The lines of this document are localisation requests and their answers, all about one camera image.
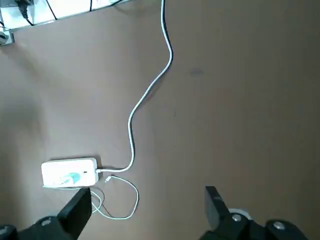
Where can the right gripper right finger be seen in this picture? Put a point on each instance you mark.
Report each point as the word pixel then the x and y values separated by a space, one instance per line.
pixel 217 212

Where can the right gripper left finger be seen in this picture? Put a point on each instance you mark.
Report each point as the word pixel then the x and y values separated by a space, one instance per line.
pixel 75 212

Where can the pale blue phone charger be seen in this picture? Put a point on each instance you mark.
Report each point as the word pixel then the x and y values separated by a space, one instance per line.
pixel 71 178

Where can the grey aluminium frame post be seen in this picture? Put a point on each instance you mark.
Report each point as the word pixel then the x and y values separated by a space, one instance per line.
pixel 6 38

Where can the white power strip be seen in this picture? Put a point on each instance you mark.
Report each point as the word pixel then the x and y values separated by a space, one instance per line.
pixel 52 170

